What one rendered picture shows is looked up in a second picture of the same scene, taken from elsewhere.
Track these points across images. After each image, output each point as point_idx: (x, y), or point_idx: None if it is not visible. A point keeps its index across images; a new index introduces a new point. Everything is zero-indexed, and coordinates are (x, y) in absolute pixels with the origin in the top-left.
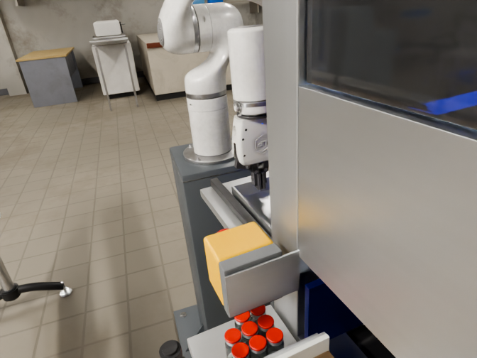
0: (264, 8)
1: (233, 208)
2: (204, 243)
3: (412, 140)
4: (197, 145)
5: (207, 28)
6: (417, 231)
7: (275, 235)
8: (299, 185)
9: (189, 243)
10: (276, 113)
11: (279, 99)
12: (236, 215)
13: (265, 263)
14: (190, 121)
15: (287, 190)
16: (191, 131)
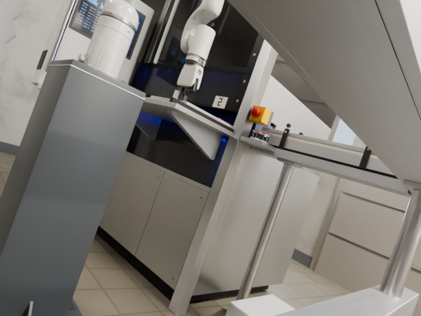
0: (269, 56)
1: (199, 111)
2: (266, 108)
3: (282, 88)
4: (117, 68)
5: None
6: (279, 100)
7: (250, 110)
8: (264, 94)
9: (77, 176)
10: (264, 78)
11: (265, 75)
12: (200, 115)
13: None
14: (119, 45)
15: (260, 96)
16: (111, 52)
